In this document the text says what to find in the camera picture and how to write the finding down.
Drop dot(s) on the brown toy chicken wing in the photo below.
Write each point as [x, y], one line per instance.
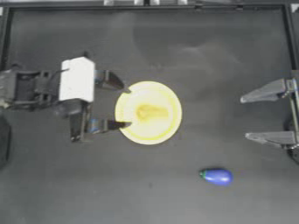
[152, 111]

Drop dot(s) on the yellow round plate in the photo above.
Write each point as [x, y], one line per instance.
[155, 131]

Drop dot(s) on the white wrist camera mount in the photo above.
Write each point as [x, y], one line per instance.
[76, 80]

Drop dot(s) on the blue toy eggplant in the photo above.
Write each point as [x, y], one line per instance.
[217, 176]

